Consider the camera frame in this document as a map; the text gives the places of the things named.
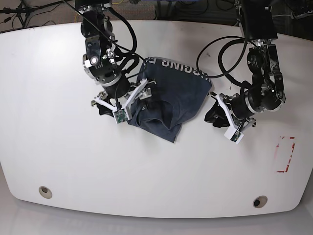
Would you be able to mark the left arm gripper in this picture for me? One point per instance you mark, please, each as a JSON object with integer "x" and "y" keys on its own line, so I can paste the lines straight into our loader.
{"x": 235, "y": 111}

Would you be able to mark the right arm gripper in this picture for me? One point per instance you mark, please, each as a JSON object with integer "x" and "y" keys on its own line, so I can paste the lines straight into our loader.
{"x": 120, "y": 97}

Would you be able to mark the dark blue printed T-shirt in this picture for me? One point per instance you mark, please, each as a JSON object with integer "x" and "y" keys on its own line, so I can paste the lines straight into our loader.
{"x": 178, "y": 92}

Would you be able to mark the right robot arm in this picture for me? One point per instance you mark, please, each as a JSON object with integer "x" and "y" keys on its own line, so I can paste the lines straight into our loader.
{"x": 120, "y": 71}

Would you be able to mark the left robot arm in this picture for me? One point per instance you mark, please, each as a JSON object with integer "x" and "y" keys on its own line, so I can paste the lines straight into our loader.
{"x": 266, "y": 91}

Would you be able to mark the red tape rectangle marking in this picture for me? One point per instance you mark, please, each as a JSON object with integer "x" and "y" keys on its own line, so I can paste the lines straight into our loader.
{"x": 283, "y": 154}

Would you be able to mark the white power strip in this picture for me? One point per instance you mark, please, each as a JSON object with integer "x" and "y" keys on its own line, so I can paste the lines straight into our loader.
{"x": 302, "y": 12}

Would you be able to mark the black tripod stand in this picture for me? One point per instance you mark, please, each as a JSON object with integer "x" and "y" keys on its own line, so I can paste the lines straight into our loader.
{"x": 23, "y": 11}

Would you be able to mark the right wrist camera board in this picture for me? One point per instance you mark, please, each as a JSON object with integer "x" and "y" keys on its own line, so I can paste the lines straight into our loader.
{"x": 120, "y": 116}

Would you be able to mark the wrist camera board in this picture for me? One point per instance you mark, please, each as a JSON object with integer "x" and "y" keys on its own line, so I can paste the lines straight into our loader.
{"x": 233, "y": 135}
{"x": 120, "y": 116}

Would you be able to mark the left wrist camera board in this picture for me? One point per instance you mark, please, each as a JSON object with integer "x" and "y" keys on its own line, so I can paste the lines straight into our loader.
{"x": 233, "y": 135}

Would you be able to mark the right table cable grommet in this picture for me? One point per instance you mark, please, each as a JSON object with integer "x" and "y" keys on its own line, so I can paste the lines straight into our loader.
{"x": 260, "y": 201}

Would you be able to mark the table cable grommet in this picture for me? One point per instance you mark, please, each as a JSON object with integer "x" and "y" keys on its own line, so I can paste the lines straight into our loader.
{"x": 45, "y": 192}
{"x": 260, "y": 201}

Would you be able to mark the left table cable grommet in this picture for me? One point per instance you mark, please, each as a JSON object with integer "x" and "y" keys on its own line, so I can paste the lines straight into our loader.
{"x": 45, "y": 192}

